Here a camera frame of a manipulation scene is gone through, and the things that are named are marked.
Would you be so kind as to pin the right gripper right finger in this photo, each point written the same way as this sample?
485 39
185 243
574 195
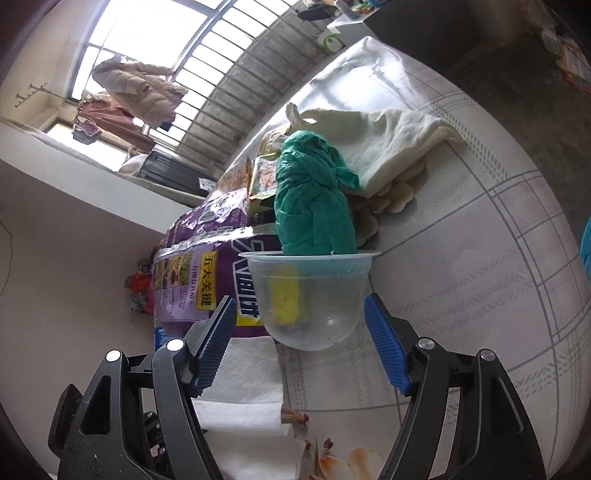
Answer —
494 437

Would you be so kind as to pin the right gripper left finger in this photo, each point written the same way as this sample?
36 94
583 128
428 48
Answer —
135 420

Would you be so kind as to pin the clear plastic bowl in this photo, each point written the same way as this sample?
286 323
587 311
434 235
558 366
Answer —
310 303

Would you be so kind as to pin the blue plastic trash basket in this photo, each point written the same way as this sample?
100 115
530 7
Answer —
585 250

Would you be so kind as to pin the floor trash pile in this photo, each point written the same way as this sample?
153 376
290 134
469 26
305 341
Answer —
569 58

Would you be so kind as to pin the purple food bag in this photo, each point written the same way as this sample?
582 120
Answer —
199 262

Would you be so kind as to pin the floral bed sheet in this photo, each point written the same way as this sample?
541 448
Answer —
482 257

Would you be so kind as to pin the green plastic bag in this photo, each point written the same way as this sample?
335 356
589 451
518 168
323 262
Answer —
312 212

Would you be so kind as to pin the pink hanging garment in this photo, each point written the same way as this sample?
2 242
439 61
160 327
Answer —
99 115

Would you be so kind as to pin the metal window railing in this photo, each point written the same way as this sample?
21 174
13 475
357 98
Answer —
236 68

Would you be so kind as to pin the white tissue cloth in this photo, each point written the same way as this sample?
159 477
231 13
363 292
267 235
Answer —
378 146

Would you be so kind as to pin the beige hanging jacket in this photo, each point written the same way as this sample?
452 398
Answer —
144 90

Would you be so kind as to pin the dark grey cabinet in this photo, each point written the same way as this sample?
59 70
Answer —
436 33

